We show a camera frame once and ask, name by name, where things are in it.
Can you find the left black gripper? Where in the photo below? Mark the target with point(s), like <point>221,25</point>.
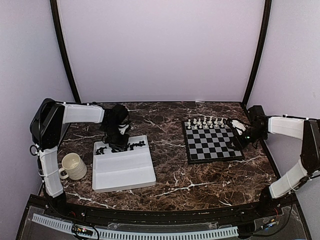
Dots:
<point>119,146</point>

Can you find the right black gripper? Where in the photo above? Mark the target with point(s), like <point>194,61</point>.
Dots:
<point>240,144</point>

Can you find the white plastic tray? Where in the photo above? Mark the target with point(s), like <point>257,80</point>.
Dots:
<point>125,170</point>

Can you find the black grey chessboard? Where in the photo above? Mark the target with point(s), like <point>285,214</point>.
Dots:
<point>207,145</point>

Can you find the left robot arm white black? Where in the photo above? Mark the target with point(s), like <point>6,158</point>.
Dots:
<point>46,130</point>

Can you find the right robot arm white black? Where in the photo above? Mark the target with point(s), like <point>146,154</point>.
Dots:
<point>294,143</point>

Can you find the black chess pieces left cluster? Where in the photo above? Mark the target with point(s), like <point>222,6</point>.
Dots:
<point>100,151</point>

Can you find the black chess pieces cluster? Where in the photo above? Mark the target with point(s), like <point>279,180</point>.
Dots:
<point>134,145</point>
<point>100,151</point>

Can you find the black chess pieces right cluster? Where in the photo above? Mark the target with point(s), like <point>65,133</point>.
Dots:
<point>134,145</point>

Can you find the white chess pieces row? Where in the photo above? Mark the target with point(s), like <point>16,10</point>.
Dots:
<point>205,123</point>

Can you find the cream ceramic mug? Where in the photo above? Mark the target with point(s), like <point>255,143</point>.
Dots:
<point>73,167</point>

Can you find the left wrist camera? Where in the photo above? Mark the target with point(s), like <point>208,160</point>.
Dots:
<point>124,127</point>

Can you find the black front rail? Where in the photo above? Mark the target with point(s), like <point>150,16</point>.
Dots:
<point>103,217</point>

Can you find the right black frame post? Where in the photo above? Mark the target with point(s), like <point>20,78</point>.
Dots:
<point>258,53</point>

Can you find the black frame post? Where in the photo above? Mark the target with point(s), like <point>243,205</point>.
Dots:
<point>63,50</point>
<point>258,53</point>

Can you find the left black frame post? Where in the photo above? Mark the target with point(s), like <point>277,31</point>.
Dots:
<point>63,50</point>

